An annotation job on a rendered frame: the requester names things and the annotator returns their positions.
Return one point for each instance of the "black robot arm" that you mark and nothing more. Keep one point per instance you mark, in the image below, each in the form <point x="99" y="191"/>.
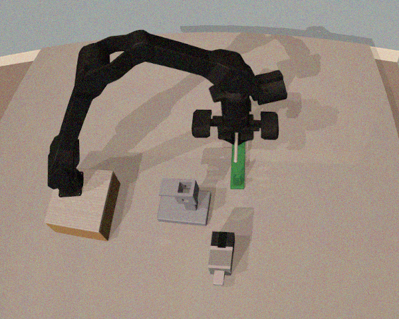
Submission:
<point x="233" y="82"/>

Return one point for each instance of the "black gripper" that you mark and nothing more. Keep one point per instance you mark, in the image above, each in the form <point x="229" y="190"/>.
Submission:
<point x="244" y="125"/>

